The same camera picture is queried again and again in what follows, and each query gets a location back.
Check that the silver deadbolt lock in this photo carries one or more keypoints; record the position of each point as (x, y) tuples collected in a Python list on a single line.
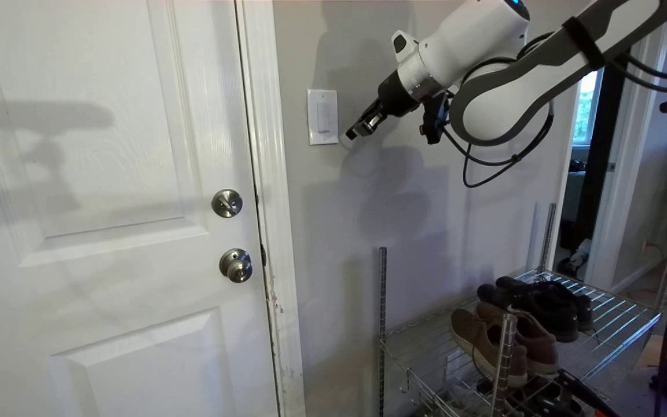
[(228, 203)]

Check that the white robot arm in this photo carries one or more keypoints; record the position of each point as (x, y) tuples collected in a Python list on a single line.
[(495, 106)]

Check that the white wall light switch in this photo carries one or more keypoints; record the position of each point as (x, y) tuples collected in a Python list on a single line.
[(322, 116)]

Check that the brown shoe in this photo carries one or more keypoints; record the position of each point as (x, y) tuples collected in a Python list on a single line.
[(531, 335), (480, 338)]

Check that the black shoe left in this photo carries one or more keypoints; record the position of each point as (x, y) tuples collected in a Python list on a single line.
[(550, 304)]

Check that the silver door knob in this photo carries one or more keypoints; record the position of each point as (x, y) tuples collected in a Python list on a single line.
[(237, 265)]

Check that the brown shoe rear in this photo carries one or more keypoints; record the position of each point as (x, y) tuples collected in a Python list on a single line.
[(531, 335)]

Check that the brown shoe front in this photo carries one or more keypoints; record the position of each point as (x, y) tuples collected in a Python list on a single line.
[(480, 338)]

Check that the black shoe right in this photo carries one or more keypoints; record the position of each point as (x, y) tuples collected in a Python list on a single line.
[(583, 307)]

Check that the black vertical stand pole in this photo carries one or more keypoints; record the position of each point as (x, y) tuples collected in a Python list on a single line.
[(598, 148)]

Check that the black shoe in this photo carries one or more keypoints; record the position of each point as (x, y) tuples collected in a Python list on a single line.
[(583, 307), (550, 304)]

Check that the white door frame trim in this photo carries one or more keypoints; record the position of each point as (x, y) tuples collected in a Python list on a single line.
[(273, 211)]

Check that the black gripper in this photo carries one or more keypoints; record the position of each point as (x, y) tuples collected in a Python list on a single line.
[(392, 101)]

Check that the white panel door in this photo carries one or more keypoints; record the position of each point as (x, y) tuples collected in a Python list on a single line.
[(119, 121)]

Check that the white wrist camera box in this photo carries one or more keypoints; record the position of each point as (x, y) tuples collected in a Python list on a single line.
[(403, 45)]

